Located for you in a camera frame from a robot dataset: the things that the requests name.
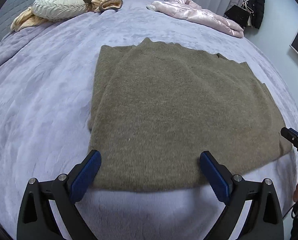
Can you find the olive knit sweater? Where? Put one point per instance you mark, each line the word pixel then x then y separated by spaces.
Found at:
pixel 156 106

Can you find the beige fleece garment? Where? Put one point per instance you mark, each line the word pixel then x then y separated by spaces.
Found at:
pixel 27 19

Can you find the lavender plush bed blanket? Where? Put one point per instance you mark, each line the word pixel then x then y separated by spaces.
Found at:
pixel 46 80

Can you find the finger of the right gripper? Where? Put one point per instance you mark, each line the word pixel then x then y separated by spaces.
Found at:
pixel 291 135

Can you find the cream pleated round pillow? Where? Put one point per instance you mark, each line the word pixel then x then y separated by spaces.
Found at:
pixel 57 10

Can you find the black hanging clothes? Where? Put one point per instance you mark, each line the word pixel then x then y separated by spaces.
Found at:
pixel 246 13

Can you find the pink satin puffer jacket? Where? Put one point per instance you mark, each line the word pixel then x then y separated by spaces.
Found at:
pixel 190 11

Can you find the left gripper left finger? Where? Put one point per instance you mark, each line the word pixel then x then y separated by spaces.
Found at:
pixel 36 219

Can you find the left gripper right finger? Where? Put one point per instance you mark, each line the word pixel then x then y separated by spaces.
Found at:
pixel 264 219

